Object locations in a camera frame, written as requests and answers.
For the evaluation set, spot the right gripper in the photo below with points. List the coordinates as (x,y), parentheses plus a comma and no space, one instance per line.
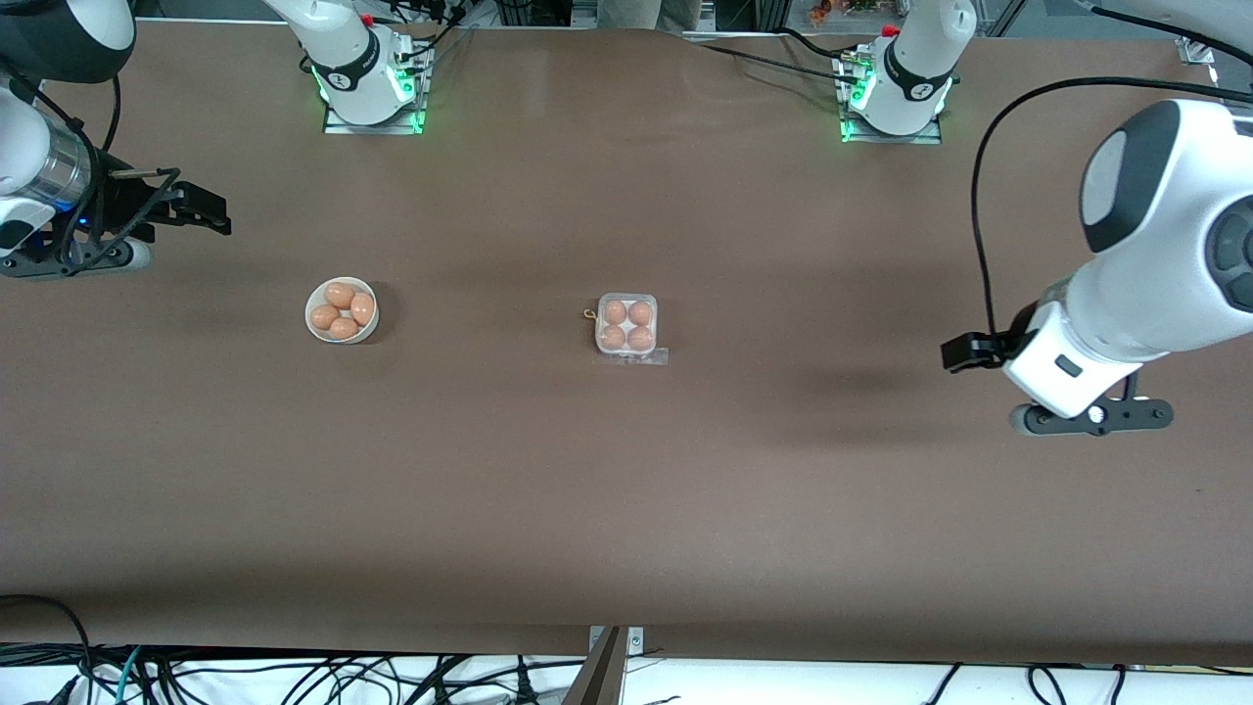
(119,209)

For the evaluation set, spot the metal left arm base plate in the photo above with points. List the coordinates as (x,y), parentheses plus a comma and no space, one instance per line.
(925,137)

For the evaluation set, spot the clear plastic egg carton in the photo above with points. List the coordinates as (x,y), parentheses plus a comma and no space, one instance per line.
(647,358)

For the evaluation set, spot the aluminium frame profile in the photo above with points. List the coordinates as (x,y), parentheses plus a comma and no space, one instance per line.
(1196,51)

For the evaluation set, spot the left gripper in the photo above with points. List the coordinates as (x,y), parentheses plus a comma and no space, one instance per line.
(991,348)

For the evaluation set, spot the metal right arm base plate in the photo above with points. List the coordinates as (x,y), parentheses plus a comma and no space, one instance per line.
(338,125)

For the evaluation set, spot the white round bowl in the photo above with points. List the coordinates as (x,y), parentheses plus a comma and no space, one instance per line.
(370,333)

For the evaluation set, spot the small metal bracket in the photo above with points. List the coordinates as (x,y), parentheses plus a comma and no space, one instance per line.
(636,641)

